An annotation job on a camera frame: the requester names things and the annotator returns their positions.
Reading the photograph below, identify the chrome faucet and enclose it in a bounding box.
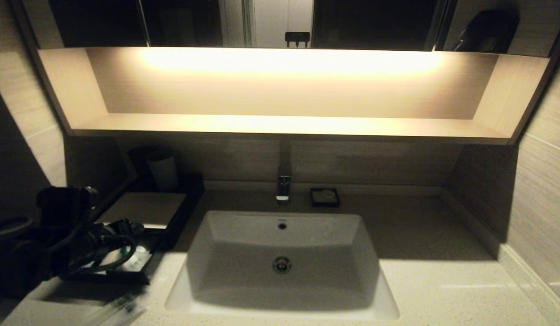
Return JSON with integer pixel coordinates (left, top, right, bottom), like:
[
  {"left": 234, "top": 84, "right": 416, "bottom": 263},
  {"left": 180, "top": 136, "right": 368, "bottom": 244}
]
[{"left": 275, "top": 140, "right": 293, "bottom": 203}]

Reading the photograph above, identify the small black device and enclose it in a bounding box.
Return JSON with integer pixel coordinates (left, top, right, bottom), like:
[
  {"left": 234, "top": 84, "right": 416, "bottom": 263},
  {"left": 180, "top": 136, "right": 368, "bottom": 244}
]
[{"left": 285, "top": 32, "right": 310, "bottom": 48}]

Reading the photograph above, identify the lit wooden shelf niche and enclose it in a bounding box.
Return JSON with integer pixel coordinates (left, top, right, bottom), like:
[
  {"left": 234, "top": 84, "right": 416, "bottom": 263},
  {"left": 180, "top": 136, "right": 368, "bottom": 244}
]
[{"left": 37, "top": 46, "right": 552, "bottom": 146}]

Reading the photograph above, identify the white sachet green cap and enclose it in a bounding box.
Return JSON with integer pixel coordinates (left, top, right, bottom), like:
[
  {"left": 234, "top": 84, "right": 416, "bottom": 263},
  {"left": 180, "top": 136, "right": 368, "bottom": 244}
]
[{"left": 101, "top": 247, "right": 153, "bottom": 272}]

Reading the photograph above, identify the white ceramic sink basin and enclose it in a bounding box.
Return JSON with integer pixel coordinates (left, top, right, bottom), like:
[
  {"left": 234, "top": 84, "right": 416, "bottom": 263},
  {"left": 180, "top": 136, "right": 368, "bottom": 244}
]
[{"left": 165, "top": 210, "right": 400, "bottom": 320}]

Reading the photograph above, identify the thin black looped cable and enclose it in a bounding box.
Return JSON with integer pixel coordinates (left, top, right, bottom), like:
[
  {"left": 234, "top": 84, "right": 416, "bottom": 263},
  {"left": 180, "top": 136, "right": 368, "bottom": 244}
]
[{"left": 69, "top": 233, "right": 138, "bottom": 273}]

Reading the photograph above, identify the black cup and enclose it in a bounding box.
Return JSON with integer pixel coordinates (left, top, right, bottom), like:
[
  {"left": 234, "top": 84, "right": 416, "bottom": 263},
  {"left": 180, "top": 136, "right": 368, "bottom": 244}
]
[{"left": 128, "top": 145, "right": 165, "bottom": 181}]

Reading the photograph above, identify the grey plastic cup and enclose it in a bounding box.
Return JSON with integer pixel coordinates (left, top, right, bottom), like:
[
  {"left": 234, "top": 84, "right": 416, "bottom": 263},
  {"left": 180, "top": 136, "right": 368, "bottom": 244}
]
[{"left": 146, "top": 152, "right": 178, "bottom": 192}]

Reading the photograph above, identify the black wall hair dryer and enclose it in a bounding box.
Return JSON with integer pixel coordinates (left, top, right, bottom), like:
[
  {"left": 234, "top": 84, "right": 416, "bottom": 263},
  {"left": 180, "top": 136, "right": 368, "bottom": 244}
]
[{"left": 452, "top": 9, "right": 521, "bottom": 54}]

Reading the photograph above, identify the black storage box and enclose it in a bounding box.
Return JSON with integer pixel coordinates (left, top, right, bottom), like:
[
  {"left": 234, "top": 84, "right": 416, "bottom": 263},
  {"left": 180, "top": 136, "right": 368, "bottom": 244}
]
[{"left": 92, "top": 173, "right": 206, "bottom": 250}]

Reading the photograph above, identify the mirror cabinet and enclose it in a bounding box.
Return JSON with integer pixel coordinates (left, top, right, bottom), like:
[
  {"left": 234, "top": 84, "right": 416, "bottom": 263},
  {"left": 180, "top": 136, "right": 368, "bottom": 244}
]
[{"left": 17, "top": 0, "right": 560, "bottom": 57}]

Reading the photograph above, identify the black soap dish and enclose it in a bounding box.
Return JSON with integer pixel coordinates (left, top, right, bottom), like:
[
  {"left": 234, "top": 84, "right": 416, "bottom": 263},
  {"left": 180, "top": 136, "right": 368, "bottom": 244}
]
[{"left": 310, "top": 188, "right": 340, "bottom": 208}]

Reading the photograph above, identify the grey metal plate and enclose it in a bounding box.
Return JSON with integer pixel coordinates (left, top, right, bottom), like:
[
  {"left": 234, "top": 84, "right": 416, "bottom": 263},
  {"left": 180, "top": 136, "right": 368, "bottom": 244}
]
[{"left": 95, "top": 192, "right": 188, "bottom": 230}]

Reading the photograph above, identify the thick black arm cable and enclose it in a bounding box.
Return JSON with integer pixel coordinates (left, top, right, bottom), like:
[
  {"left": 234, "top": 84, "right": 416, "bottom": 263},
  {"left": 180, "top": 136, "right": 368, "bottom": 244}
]
[{"left": 0, "top": 216, "right": 34, "bottom": 239}]

